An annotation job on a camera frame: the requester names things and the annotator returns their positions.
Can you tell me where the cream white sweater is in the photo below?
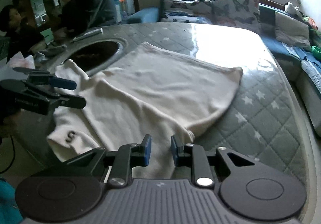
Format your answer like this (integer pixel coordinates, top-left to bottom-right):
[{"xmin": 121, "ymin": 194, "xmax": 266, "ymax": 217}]
[{"xmin": 47, "ymin": 42, "xmax": 243, "ymax": 178}]

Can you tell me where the grey quilted star table cover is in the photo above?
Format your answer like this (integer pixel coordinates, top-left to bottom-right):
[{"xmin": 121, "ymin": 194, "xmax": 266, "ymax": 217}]
[{"xmin": 14, "ymin": 23, "xmax": 307, "ymax": 183}]

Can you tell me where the grey rectangular remote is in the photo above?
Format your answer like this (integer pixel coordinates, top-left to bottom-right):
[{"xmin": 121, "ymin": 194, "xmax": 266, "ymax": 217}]
[{"xmin": 71, "ymin": 28, "xmax": 103, "ymax": 43}]

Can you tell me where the person in dark hoodie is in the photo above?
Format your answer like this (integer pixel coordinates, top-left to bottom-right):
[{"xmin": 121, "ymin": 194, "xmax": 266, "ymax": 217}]
[{"xmin": 53, "ymin": 0, "xmax": 117, "ymax": 40}]

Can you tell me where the blue corner sofa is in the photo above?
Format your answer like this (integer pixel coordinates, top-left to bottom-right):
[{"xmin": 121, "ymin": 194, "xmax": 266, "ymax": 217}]
[{"xmin": 124, "ymin": 0, "xmax": 320, "ymax": 134}]

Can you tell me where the green bowl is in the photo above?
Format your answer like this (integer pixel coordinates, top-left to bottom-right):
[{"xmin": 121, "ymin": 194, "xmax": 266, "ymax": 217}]
[{"xmin": 311, "ymin": 46, "xmax": 321, "ymax": 59}]

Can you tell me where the grey plain cushion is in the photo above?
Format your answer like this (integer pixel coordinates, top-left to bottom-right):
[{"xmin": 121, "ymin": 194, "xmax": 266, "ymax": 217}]
[{"xmin": 275, "ymin": 12, "xmax": 311, "ymax": 48}]

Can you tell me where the small butterfly print cushion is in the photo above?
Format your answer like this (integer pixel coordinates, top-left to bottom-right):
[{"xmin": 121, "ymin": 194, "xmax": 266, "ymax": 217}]
[{"xmin": 160, "ymin": 0, "xmax": 213, "ymax": 24}]

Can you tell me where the large butterfly print cushion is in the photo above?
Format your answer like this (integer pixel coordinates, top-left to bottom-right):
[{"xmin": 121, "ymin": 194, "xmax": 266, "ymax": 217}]
[{"xmin": 212, "ymin": 0, "xmax": 261, "ymax": 34}]

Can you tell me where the black and white plush toy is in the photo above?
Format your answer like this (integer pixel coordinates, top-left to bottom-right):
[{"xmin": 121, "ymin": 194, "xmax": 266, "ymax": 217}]
[{"xmin": 284, "ymin": 2, "xmax": 304, "ymax": 18}]

